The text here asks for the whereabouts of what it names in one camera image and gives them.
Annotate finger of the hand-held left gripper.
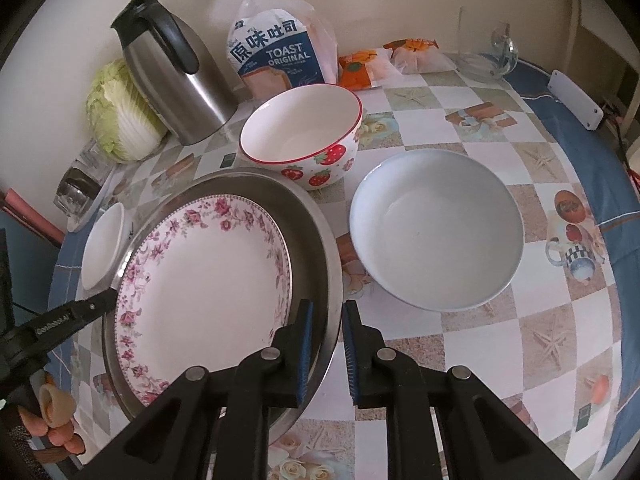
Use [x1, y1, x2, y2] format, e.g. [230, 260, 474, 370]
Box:
[27, 287, 119, 347]

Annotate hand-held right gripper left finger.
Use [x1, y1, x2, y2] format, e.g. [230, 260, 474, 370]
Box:
[75, 299, 316, 480]

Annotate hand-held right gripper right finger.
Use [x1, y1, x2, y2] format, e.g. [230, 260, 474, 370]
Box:
[341, 300, 581, 480]

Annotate large stainless steel basin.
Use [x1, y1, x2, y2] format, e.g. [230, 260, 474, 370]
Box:
[101, 169, 344, 448]

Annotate round pink floral plate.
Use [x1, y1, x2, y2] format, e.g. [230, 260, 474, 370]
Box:
[114, 197, 293, 408]

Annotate plain pale white bowl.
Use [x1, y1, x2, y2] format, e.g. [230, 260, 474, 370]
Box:
[349, 149, 525, 312]

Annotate white strawberry print bowl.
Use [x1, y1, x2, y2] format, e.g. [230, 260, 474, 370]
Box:
[238, 83, 363, 191]

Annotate person's left hand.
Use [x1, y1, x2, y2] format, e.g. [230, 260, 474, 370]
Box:
[17, 375, 87, 466]

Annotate dark blue cabinet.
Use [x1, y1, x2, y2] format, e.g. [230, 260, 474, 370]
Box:
[0, 210, 65, 321]

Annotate white rounded square bowl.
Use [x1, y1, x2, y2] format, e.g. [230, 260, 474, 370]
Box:
[81, 202, 127, 292]

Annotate small glass jar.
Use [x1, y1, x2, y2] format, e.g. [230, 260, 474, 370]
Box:
[65, 172, 120, 233]

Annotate pink rolled sheet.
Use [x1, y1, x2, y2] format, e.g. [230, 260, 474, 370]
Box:
[0, 187, 66, 241]

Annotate checkered blue-bordered tablecloth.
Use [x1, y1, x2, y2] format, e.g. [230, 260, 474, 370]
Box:
[42, 57, 640, 480]

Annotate clear glass cup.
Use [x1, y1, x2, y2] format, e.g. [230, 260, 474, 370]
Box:
[75, 140, 116, 181]

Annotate napa cabbage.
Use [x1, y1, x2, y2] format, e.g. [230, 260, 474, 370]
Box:
[85, 57, 168, 163]

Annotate stainless steel thermos jug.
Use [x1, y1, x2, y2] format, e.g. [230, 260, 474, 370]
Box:
[110, 0, 240, 146]

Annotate orange label snack packet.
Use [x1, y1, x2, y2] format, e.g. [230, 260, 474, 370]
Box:
[385, 37, 456, 75]
[338, 49, 396, 91]

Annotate bagged toast bread loaf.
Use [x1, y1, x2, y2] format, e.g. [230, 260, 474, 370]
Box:
[195, 0, 338, 101]

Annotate clear glass pitcher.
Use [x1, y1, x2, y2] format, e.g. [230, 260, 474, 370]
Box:
[454, 6, 520, 83]

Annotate white power strip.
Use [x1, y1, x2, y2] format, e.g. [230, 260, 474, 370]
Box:
[547, 70, 603, 132]

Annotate white wooden shelf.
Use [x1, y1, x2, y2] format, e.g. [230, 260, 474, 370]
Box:
[570, 0, 640, 126]

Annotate black cable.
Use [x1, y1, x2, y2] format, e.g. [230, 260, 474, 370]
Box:
[602, 102, 640, 191]

